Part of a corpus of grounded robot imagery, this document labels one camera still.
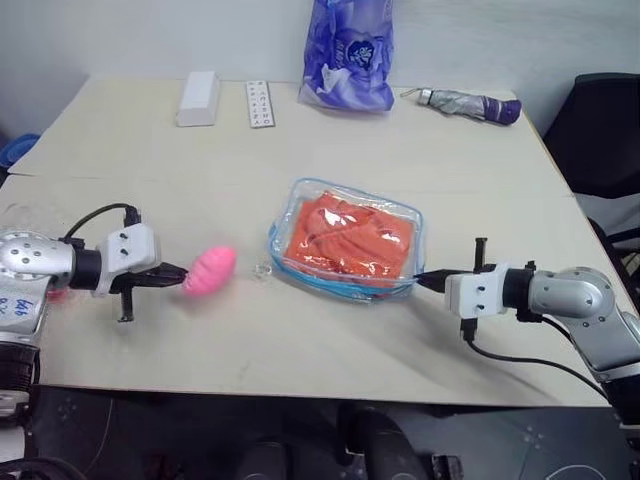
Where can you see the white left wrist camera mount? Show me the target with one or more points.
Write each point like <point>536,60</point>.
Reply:
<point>130,247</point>

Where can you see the orange cloth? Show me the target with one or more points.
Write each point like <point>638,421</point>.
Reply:
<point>345,240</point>

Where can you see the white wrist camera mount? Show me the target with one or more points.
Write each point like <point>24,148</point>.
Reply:
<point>475,295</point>
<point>130,247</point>

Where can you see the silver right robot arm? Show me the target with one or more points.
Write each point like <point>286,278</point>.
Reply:
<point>575,295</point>

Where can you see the large dark rounded shape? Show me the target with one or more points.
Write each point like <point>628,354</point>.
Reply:
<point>375,440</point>

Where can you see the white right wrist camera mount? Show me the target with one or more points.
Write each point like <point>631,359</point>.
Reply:
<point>475,295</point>

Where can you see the pink ribbed toy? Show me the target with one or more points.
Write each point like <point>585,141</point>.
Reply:
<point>210,270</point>

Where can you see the white cardboard box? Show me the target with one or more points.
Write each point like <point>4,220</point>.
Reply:
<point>199,97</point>

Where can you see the white printed card strip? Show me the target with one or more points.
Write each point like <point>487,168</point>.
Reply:
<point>260,104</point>

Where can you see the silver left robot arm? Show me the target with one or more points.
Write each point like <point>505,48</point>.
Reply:
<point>30,255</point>

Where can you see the silver purple folded umbrella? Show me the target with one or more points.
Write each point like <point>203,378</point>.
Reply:
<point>465,104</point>

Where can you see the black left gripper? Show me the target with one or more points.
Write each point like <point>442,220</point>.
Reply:
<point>126,302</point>

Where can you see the clear plastic pouch blue trim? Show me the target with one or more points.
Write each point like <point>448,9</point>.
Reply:
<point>300,189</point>

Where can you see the black office chair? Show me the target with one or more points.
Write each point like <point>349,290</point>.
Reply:
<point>600,140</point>

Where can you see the purple plastic bag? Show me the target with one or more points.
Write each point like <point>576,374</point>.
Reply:
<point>347,55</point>

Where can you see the blue plastic container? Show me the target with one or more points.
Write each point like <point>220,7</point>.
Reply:
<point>17,150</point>

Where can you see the small clear plastic piece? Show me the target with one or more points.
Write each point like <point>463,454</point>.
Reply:
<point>261,270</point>

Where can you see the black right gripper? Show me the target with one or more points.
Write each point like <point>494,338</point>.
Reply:
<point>480,255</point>

